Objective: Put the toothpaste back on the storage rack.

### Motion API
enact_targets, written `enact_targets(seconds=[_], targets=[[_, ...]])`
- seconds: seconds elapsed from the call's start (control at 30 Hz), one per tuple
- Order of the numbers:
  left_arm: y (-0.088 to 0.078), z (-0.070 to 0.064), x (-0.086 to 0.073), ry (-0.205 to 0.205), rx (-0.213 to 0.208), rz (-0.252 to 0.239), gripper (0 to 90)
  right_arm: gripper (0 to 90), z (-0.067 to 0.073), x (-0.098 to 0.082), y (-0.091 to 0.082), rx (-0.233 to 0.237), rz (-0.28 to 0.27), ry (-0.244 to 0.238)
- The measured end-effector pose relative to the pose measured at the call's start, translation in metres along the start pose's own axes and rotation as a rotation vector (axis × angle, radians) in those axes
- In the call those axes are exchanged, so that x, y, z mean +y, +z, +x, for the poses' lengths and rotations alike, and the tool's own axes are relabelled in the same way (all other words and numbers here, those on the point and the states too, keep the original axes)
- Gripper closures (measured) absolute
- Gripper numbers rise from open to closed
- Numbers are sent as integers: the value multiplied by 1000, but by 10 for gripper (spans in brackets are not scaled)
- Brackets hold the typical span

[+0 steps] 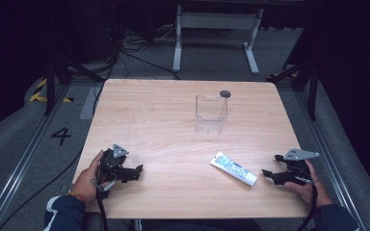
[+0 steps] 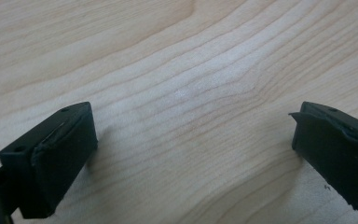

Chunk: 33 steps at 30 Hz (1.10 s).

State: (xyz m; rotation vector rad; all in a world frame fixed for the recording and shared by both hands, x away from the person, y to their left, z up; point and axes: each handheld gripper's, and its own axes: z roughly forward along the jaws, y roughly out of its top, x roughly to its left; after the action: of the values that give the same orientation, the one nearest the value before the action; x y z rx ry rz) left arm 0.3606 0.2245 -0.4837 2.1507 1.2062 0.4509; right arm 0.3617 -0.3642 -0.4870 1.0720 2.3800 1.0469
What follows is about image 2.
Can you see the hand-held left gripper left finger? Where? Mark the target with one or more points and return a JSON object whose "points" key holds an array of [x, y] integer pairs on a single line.
{"points": [[52, 161]]}

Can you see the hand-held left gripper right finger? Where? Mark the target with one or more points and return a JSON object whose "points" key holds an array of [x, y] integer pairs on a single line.
{"points": [[338, 149]]}

